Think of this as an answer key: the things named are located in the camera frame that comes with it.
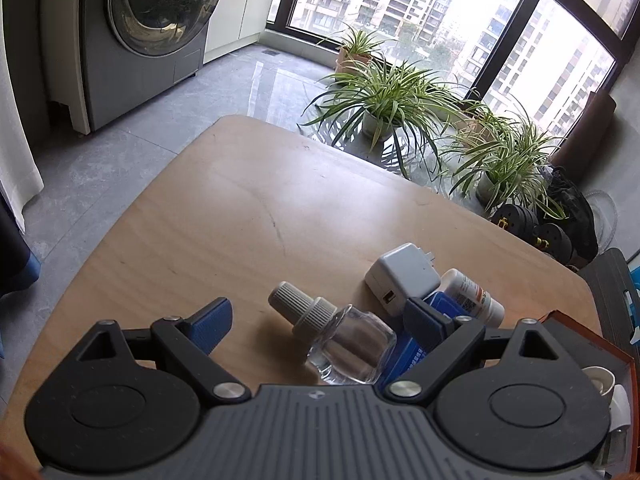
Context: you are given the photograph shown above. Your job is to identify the rolled brown yoga mat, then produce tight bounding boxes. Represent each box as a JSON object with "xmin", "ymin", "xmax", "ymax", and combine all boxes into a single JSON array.
[{"xmin": 547, "ymin": 91, "xmax": 617, "ymax": 181}]

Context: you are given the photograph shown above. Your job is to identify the white curtain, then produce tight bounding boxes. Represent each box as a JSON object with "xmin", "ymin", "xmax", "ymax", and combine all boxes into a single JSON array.
[{"xmin": 0, "ymin": 25, "xmax": 45, "ymax": 233}]

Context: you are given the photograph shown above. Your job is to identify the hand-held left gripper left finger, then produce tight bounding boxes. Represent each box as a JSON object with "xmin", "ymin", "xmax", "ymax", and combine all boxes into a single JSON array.
[{"xmin": 75, "ymin": 297, "xmax": 251, "ymax": 406}]

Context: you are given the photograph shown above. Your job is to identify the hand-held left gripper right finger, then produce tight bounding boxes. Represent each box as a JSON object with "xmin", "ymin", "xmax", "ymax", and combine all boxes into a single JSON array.
[{"xmin": 385, "ymin": 297, "xmax": 563, "ymax": 406}]

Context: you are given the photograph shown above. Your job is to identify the white charger plug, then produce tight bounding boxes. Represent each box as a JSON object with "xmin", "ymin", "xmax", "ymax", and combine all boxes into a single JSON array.
[{"xmin": 364, "ymin": 243, "xmax": 442, "ymax": 317}]

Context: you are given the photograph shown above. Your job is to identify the small spider plant terracotta pot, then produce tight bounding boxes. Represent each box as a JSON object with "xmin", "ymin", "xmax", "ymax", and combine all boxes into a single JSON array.
[{"xmin": 316, "ymin": 22, "xmax": 398, "ymax": 75}]

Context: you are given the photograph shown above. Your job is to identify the tall spider plant terracotta pot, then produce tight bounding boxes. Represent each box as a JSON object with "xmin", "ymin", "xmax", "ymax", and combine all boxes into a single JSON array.
[{"xmin": 447, "ymin": 95, "xmax": 516, "ymax": 141}]

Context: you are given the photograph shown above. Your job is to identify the blue box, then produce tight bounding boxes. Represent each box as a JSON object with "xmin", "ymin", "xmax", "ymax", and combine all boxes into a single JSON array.
[{"xmin": 375, "ymin": 291, "xmax": 481, "ymax": 396}]

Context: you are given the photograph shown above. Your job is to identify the white pill bottle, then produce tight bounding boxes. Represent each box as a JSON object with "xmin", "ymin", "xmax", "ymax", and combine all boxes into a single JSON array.
[{"xmin": 440, "ymin": 268, "xmax": 506, "ymax": 325}]

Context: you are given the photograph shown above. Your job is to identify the brown box with white cups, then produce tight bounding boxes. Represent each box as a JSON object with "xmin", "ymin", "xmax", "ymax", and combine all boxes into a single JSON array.
[{"xmin": 542, "ymin": 310, "xmax": 637, "ymax": 478}]

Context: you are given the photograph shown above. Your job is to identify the grey front-load washing machine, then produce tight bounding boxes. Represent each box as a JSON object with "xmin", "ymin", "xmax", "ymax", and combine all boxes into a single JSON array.
[{"xmin": 77, "ymin": 0, "xmax": 211, "ymax": 133}]

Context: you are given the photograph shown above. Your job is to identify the wide spider plant white pot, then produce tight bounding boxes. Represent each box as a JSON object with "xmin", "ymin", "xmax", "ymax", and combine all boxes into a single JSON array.
[{"xmin": 437, "ymin": 105, "xmax": 568, "ymax": 221}]

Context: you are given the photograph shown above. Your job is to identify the dark cloth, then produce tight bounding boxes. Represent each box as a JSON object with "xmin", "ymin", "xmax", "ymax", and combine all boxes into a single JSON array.
[{"xmin": 0, "ymin": 194, "xmax": 33, "ymax": 302}]

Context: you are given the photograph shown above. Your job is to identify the black bag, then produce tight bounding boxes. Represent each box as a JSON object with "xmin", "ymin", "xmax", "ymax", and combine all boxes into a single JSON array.
[{"xmin": 542, "ymin": 165, "xmax": 600, "ymax": 268}]

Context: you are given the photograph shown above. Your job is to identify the large spider plant white pot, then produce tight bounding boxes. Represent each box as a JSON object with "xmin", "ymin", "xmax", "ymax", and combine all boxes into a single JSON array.
[{"xmin": 299, "ymin": 57, "xmax": 468, "ymax": 181}]

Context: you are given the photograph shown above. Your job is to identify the black dumbbell yellow collars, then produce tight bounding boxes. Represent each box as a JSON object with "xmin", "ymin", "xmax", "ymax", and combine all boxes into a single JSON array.
[
  {"xmin": 491, "ymin": 204, "xmax": 539, "ymax": 237},
  {"xmin": 531, "ymin": 221, "xmax": 574, "ymax": 264}
]

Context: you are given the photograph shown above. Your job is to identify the dark grey folding board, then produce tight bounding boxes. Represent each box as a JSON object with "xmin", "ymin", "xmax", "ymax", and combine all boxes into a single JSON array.
[{"xmin": 580, "ymin": 249, "xmax": 640, "ymax": 321}]

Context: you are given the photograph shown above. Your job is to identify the clear glass bottle grey cap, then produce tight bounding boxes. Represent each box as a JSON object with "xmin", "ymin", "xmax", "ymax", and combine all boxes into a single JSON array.
[{"xmin": 269, "ymin": 281, "xmax": 398, "ymax": 386}]

